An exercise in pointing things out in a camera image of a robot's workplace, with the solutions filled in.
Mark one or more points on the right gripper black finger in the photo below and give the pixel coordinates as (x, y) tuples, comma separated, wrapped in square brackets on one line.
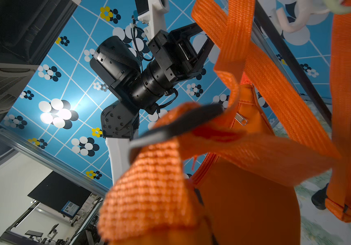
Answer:
[(185, 123)]

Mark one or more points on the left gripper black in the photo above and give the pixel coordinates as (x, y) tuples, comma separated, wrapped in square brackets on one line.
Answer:
[(175, 54)]

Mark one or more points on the orange bag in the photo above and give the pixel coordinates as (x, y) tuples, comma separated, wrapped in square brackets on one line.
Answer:
[(339, 189), (231, 180)]

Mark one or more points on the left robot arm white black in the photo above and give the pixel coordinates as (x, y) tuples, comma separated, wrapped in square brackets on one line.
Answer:
[(135, 90)]

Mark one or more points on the black metal clothes rack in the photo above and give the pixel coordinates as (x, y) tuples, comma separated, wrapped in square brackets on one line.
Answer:
[(303, 55)]

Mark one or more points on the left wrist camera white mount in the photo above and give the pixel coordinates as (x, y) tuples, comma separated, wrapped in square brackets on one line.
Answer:
[(152, 13)]

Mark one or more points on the black wall monitor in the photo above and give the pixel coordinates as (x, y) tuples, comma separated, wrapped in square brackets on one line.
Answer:
[(60, 194)]

